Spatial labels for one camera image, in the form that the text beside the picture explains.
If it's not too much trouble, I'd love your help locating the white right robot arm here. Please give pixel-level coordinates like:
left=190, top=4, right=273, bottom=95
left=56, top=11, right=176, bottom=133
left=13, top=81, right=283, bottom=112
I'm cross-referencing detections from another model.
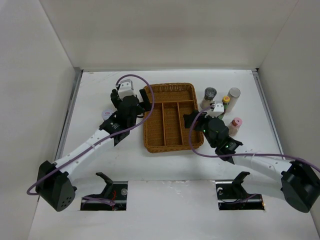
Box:
left=183, top=110, right=320, bottom=213

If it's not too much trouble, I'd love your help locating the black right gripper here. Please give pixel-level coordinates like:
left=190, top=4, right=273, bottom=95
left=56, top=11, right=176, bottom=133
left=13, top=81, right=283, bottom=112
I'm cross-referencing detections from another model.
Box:
left=183, top=110, right=219, bottom=148

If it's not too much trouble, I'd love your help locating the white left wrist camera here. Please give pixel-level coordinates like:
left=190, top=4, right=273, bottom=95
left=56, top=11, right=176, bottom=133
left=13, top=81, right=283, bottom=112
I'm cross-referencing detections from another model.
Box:
left=117, top=78, right=136, bottom=100

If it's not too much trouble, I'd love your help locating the black cap salt grinder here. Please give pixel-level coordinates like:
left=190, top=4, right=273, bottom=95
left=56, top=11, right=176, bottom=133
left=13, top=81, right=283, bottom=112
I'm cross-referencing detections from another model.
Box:
left=200, top=87, right=217, bottom=109

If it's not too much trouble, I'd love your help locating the silver lid tall jar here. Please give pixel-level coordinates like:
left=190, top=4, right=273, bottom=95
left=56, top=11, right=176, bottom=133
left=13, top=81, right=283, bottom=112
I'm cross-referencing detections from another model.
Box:
left=226, top=87, right=241, bottom=113

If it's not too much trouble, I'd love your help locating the brown wicker divided tray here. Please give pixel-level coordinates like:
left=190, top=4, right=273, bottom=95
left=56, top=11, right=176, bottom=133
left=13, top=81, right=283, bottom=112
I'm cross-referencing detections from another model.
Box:
left=143, top=83, right=198, bottom=154

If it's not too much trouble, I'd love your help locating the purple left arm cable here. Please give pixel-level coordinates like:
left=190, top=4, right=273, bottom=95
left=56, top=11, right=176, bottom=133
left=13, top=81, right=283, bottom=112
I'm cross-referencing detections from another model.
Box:
left=26, top=74, right=156, bottom=196

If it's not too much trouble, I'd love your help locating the yellow cap sauce bottle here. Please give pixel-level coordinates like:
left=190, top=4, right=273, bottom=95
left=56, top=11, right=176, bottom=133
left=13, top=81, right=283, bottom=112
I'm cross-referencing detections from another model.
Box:
left=218, top=95, right=231, bottom=120

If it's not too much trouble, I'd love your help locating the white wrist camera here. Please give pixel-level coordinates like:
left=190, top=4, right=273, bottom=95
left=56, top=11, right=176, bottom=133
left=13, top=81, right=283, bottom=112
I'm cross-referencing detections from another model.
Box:
left=117, top=78, right=136, bottom=100
left=207, top=100, right=225, bottom=118

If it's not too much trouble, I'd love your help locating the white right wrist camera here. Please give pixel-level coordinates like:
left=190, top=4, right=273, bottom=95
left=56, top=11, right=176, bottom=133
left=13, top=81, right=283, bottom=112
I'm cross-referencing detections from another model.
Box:
left=207, top=100, right=225, bottom=118

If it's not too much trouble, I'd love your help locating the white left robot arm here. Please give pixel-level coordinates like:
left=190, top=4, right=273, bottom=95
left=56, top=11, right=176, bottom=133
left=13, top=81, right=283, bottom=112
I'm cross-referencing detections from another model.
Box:
left=35, top=89, right=155, bottom=212

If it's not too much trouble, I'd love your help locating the pink lid spice jar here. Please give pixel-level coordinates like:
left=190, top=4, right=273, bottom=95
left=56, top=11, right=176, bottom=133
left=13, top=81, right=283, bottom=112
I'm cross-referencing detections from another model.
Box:
left=227, top=117, right=243, bottom=137

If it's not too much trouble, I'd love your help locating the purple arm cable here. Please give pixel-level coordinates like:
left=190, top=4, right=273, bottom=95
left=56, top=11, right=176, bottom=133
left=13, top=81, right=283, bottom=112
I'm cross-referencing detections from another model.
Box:
left=26, top=74, right=156, bottom=196
left=188, top=103, right=320, bottom=174

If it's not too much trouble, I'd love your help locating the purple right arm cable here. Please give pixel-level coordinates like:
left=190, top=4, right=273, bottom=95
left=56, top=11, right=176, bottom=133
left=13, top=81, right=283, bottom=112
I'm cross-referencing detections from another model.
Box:
left=188, top=103, right=320, bottom=174

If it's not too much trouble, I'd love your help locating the white lid brown jar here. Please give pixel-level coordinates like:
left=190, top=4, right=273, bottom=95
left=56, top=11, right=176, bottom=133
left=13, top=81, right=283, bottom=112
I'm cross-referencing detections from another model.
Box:
left=101, top=109, right=114, bottom=121

